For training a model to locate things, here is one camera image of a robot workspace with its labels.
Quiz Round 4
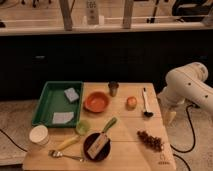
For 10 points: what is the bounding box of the dark grape bunch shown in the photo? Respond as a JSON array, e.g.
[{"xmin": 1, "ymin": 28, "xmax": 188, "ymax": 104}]
[{"xmin": 137, "ymin": 131, "xmax": 163, "ymax": 152}]

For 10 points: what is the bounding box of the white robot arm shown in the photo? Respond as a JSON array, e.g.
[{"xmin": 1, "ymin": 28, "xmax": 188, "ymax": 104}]
[{"xmin": 157, "ymin": 62, "xmax": 213, "ymax": 125}]

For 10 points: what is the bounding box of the red orange bowl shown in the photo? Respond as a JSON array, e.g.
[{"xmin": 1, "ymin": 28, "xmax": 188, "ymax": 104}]
[{"xmin": 84, "ymin": 91, "xmax": 109, "ymax": 113}]

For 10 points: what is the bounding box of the black white ladle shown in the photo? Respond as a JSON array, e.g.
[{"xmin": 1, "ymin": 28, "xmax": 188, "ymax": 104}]
[{"xmin": 142, "ymin": 88, "xmax": 153, "ymax": 118}]

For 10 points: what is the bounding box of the orange peach fruit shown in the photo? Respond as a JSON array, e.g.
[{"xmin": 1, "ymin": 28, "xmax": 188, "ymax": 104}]
[{"xmin": 126, "ymin": 96, "xmax": 137, "ymax": 109}]

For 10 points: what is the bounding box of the dark metal cup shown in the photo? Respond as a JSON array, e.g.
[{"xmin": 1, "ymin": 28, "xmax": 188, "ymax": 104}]
[{"xmin": 108, "ymin": 81, "xmax": 119, "ymax": 97}]

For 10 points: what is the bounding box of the black round plate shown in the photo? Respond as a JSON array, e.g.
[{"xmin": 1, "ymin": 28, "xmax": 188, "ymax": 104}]
[{"xmin": 83, "ymin": 133, "xmax": 111, "ymax": 162}]

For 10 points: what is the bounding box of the small green cup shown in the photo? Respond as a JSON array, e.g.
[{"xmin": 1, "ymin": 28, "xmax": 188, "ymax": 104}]
[{"xmin": 76, "ymin": 120, "xmax": 90, "ymax": 136}]

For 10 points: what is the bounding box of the blue grey sponge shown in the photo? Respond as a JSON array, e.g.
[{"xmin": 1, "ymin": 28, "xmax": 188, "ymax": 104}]
[{"xmin": 64, "ymin": 88, "xmax": 79, "ymax": 102}]

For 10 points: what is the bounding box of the grey folded cloth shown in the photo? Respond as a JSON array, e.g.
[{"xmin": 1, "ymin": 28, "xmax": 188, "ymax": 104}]
[{"xmin": 52, "ymin": 112, "xmax": 74, "ymax": 124}]

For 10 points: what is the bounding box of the green plastic tray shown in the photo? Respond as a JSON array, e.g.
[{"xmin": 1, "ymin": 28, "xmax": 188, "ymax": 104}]
[{"xmin": 32, "ymin": 81, "xmax": 83, "ymax": 128}]

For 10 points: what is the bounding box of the silver metal fork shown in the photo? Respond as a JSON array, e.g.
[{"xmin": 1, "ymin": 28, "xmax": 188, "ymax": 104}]
[{"xmin": 48, "ymin": 150, "xmax": 85, "ymax": 162}]

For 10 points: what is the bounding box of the white round container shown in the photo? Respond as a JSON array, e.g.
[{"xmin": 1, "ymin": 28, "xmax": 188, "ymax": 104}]
[{"xmin": 29, "ymin": 125, "xmax": 49, "ymax": 145}]

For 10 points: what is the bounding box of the black power cable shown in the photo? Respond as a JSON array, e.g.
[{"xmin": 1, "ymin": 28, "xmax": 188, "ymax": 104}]
[{"xmin": 170, "ymin": 104, "xmax": 197, "ymax": 171}]

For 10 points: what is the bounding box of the green handled spatula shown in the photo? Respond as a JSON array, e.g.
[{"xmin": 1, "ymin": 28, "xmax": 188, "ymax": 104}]
[{"xmin": 87, "ymin": 117, "xmax": 117, "ymax": 159}]

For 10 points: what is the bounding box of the yellow handled utensil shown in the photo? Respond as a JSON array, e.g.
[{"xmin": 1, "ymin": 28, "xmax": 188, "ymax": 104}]
[{"xmin": 57, "ymin": 135, "xmax": 80, "ymax": 151}]

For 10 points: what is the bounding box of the black cable left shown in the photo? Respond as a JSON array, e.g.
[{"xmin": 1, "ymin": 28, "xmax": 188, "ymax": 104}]
[{"xmin": 0, "ymin": 128, "xmax": 29, "ymax": 153}]

